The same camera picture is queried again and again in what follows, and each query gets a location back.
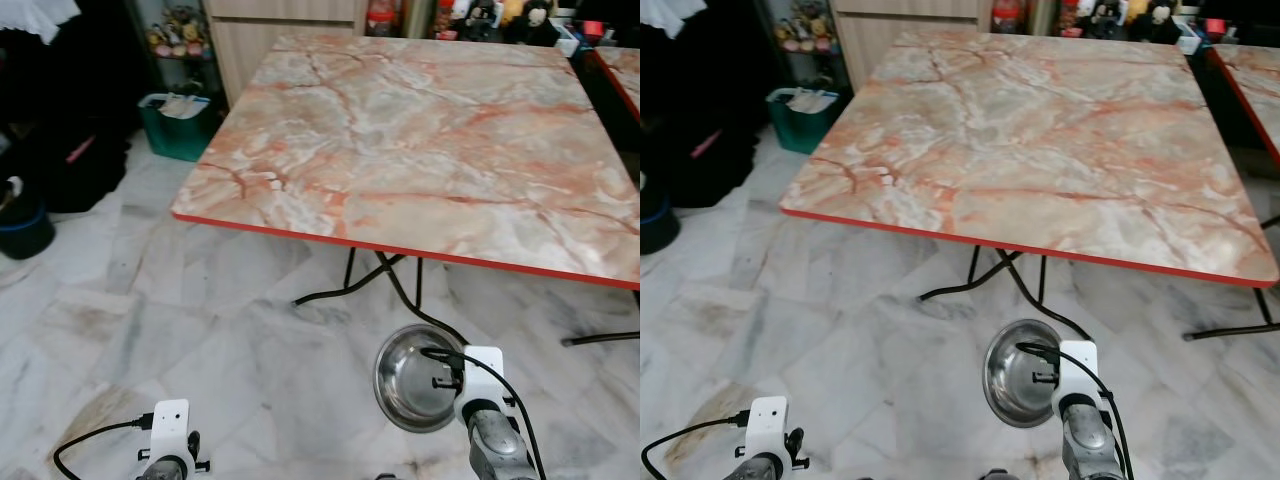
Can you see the stainless steel bowl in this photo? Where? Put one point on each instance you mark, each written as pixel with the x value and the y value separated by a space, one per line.
pixel 405 385
pixel 1010 380

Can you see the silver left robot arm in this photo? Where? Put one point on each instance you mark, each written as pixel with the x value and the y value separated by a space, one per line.
pixel 167 470
pixel 765 468

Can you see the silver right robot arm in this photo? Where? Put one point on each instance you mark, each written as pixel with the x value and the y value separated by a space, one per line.
pixel 1092 445
pixel 497 450

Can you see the black metal table legs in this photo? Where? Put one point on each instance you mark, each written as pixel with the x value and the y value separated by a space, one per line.
pixel 1020 285
pixel 395 285

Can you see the pink marble folding table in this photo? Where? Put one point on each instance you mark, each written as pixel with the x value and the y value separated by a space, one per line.
pixel 1040 150
pixel 420 150

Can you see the black and blue bucket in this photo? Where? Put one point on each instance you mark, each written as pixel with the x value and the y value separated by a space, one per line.
pixel 655 225
pixel 22 235

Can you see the black bag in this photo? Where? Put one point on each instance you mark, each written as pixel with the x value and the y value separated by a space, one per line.
pixel 715 165
pixel 85 170

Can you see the green plastic basket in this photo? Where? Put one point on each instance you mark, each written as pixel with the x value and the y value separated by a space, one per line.
pixel 178 135
pixel 805 128

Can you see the red edged marble table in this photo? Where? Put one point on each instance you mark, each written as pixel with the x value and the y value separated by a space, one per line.
pixel 1250 90
pixel 622 75

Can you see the small white box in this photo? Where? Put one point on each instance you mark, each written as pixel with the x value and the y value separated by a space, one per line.
pixel 567 40
pixel 1191 37

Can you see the red bottle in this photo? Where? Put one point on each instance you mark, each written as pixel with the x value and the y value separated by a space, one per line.
pixel 1008 15
pixel 382 17

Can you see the row of plush toys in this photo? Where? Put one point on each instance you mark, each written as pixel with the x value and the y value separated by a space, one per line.
pixel 1120 18
pixel 500 20

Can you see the light wooden cabinet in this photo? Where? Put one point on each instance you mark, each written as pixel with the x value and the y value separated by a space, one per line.
pixel 905 30
pixel 285 40

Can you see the small red cup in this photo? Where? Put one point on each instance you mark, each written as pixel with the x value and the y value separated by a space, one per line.
pixel 1217 27
pixel 593 29

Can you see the cluster of small figurines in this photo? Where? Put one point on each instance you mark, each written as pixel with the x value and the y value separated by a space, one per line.
pixel 178 30
pixel 806 27

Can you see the white lace cloth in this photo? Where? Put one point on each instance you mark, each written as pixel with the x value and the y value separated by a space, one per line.
pixel 35 15
pixel 668 12

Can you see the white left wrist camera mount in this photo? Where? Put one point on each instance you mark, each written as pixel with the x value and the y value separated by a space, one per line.
pixel 768 424
pixel 169 428

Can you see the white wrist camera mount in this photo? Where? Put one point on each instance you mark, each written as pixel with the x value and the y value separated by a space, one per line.
pixel 1078 372
pixel 482 378
pixel 768 424
pixel 169 428

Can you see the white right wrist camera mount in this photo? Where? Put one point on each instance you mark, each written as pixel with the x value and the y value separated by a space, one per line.
pixel 1078 372
pixel 482 378

